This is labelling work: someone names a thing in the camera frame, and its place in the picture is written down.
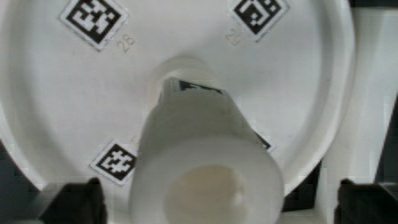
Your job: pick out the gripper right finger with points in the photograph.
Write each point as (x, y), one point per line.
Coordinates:
(367, 204)

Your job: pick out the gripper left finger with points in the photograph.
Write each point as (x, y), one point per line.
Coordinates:
(70, 204)

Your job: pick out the white table leg cylinder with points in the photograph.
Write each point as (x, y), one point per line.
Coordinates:
(208, 179)

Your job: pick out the white round table top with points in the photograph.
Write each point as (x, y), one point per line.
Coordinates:
(82, 47)

